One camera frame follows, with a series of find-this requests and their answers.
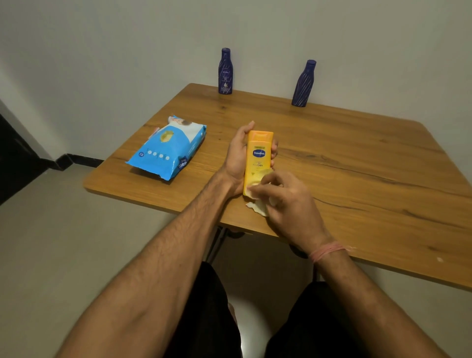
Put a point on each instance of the person's right hand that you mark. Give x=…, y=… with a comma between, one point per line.
x=291, y=210

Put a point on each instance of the dark blue striped bottle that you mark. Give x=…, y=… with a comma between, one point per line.
x=303, y=86

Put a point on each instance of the white wet wipe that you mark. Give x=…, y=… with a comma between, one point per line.
x=259, y=208

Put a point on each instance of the dark blue bottle white print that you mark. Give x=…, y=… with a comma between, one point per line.
x=225, y=73

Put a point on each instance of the person's right forearm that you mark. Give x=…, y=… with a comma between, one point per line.
x=368, y=310

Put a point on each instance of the yellow bottle orange cap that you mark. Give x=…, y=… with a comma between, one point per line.
x=258, y=162

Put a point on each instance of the black door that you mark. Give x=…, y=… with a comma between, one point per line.
x=16, y=166

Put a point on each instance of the black baseboard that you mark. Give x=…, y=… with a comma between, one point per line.
x=81, y=161

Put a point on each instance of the pink thread wristband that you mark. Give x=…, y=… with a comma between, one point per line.
x=328, y=250

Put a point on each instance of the person's left forearm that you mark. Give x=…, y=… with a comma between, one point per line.
x=155, y=287

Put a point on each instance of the wooden table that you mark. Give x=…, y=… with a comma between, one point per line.
x=368, y=162

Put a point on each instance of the person's left hand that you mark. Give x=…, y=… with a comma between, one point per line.
x=234, y=162

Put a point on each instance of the blue wet wipes pack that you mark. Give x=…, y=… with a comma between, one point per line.
x=166, y=155

